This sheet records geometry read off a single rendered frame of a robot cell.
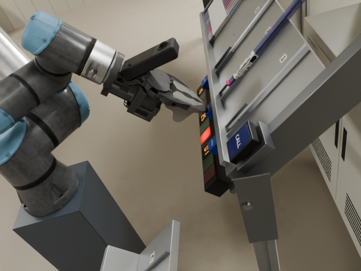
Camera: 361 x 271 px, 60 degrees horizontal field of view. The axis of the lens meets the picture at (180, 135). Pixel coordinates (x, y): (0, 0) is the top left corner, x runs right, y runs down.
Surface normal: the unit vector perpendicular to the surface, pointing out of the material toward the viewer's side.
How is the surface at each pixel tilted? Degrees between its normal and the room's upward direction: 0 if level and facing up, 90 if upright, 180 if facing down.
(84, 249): 90
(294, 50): 43
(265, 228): 90
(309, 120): 90
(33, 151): 90
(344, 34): 0
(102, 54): 54
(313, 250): 0
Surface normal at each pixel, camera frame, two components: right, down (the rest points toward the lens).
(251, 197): 0.00, 0.65
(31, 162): 0.75, 0.26
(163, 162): -0.27, -0.73
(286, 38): -0.85, -0.39
